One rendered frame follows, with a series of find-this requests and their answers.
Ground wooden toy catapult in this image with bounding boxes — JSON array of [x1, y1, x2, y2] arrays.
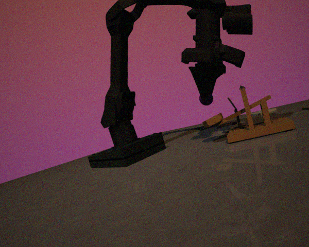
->
[[202, 86, 295, 143]]

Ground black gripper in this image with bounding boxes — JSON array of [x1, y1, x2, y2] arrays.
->
[[181, 30, 226, 101]]

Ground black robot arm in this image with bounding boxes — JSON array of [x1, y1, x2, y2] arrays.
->
[[101, 0, 253, 149]]

